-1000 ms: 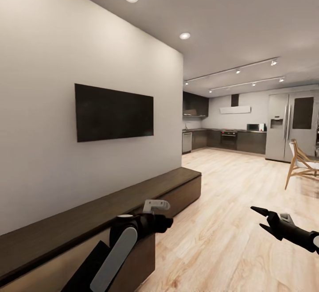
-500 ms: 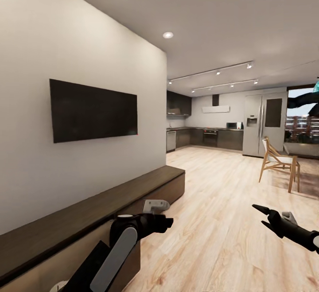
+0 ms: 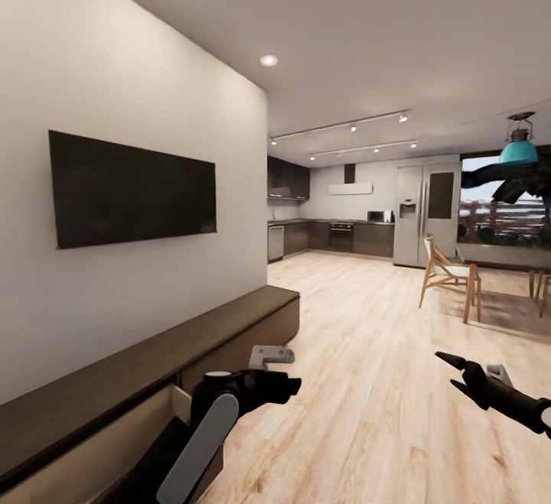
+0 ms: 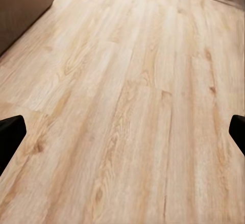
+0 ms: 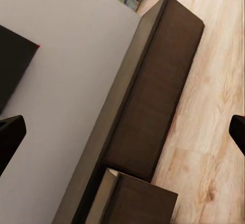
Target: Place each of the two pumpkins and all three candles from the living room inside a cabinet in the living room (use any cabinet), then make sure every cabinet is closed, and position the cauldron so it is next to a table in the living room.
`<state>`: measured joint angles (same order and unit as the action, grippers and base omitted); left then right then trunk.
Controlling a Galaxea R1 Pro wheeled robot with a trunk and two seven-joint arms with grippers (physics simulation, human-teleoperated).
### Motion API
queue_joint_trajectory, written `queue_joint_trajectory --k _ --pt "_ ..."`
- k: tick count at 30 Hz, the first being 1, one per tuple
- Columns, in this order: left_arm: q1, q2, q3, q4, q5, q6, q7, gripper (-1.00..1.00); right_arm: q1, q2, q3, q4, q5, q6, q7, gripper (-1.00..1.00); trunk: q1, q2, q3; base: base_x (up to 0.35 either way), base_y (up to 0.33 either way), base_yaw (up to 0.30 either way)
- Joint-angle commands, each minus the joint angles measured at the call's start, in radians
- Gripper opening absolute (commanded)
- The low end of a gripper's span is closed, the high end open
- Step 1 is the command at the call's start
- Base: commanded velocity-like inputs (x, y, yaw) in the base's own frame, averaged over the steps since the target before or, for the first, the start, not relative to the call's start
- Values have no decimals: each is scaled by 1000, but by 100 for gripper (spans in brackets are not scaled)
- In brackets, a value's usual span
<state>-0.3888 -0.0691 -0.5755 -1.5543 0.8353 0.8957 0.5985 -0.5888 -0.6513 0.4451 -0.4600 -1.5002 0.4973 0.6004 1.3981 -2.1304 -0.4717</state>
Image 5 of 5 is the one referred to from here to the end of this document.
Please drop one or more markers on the cabinet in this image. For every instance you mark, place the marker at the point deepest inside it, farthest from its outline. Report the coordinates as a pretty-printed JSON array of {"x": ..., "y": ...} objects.
[{"x": 112, "y": 183}]

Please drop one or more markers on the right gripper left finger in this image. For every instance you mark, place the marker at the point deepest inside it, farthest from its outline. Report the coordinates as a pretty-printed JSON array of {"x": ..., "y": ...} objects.
[{"x": 12, "y": 132}]

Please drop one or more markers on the wall mounted tv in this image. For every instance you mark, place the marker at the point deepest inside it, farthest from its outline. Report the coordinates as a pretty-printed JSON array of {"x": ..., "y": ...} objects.
[{"x": 16, "y": 54}]

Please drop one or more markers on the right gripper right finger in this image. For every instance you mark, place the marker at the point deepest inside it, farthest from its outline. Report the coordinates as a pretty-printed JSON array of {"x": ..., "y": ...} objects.
[{"x": 237, "y": 131}]

